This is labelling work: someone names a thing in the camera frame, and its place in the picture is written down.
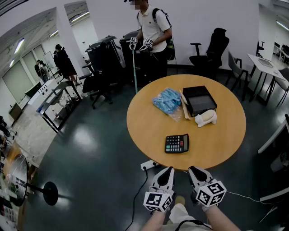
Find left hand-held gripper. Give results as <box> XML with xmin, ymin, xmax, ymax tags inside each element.
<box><xmin>143</xmin><ymin>166</ymin><xmax>176</xmax><ymax>213</ymax></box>

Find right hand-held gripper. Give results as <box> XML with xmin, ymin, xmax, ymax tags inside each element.
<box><xmin>187</xmin><ymin>166</ymin><xmax>227</xmax><ymax>208</ymax></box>

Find black calculator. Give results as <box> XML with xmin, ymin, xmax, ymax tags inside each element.
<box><xmin>164</xmin><ymin>134</ymin><xmax>190</xmax><ymax>154</ymax></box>

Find person's left forearm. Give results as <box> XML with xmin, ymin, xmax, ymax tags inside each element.
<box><xmin>140</xmin><ymin>211</ymin><xmax>168</xmax><ymax>231</ymax></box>

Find person's right forearm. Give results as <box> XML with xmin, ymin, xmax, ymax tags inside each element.
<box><xmin>203</xmin><ymin>203</ymin><xmax>241</xmax><ymax>231</ymax></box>

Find person's beige trousers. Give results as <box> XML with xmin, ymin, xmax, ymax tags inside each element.
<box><xmin>168</xmin><ymin>203</ymin><xmax>213</xmax><ymax>231</ymax></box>

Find white power strip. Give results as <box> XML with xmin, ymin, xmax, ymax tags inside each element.
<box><xmin>140</xmin><ymin>159</ymin><xmax>160</xmax><ymax>171</ymax></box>

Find white snail figurine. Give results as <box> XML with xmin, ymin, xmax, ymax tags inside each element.
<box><xmin>194</xmin><ymin>109</ymin><xmax>218</xmax><ymax>128</ymax></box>

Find white desk edge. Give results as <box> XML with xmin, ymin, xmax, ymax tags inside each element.
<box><xmin>257</xmin><ymin>113</ymin><xmax>289</xmax><ymax>154</ymax></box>

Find beige wooden piece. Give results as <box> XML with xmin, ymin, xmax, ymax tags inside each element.
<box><xmin>179</xmin><ymin>89</ymin><xmax>191</xmax><ymax>120</ymax></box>

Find black open box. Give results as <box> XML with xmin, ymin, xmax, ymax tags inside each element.
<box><xmin>182</xmin><ymin>85</ymin><xmax>218</xmax><ymax>118</ymax></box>

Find bag of blue gloves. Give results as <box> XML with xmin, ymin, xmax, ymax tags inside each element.
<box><xmin>152</xmin><ymin>88</ymin><xmax>183</xmax><ymax>123</ymax></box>

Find black round-base stand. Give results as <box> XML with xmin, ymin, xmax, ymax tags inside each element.
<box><xmin>26</xmin><ymin>181</ymin><xmax>59</xmax><ymax>207</ymax></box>

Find grey chair with black legs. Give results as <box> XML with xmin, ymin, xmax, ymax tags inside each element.
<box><xmin>225</xmin><ymin>51</ymin><xmax>253</xmax><ymax>102</ymax></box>

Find teal pole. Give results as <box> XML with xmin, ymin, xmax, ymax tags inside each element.
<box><xmin>131</xmin><ymin>48</ymin><xmax>139</xmax><ymax>94</ymax></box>

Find white desk with black legs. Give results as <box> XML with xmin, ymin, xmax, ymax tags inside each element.
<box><xmin>247</xmin><ymin>53</ymin><xmax>288</xmax><ymax>106</ymax></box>

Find grey tray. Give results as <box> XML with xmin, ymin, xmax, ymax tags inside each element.
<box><xmin>257</xmin><ymin>57</ymin><xmax>275</xmax><ymax>69</ymax></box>

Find round glass table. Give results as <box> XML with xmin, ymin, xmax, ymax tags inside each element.
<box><xmin>4</xmin><ymin>153</ymin><xmax>29</xmax><ymax>208</ymax></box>

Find black office chair with headrest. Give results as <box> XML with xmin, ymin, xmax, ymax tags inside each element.
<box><xmin>189</xmin><ymin>28</ymin><xmax>230</xmax><ymax>76</ymax></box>

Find black wheeled bin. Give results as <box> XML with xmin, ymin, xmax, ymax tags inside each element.
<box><xmin>119</xmin><ymin>30</ymin><xmax>149</xmax><ymax>85</ymax></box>
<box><xmin>85</xmin><ymin>35</ymin><xmax>126</xmax><ymax>84</ymax></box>

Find whiteboard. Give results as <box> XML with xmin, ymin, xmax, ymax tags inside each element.
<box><xmin>43</xmin><ymin>51</ymin><xmax>57</xmax><ymax>69</ymax></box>

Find black power cable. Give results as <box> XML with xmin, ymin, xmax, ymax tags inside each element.
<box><xmin>125</xmin><ymin>168</ymin><xmax>149</xmax><ymax>231</ymax></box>

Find black cable on clothing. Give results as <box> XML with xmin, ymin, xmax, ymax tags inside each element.
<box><xmin>175</xmin><ymin>219</ymin><xmax>213</xmax><ymax>231</ymax></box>

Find thin white cable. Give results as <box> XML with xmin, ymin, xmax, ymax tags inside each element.
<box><xmin>225</xmin><ymin>191</ymin><xmax>275</xmax><ymax>205</ymax></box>

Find black metal frame table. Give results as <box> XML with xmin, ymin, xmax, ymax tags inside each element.
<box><xmin>35</xmin><ymin>78</ymin><xmax>83</xmax><ymax>134</ymax></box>

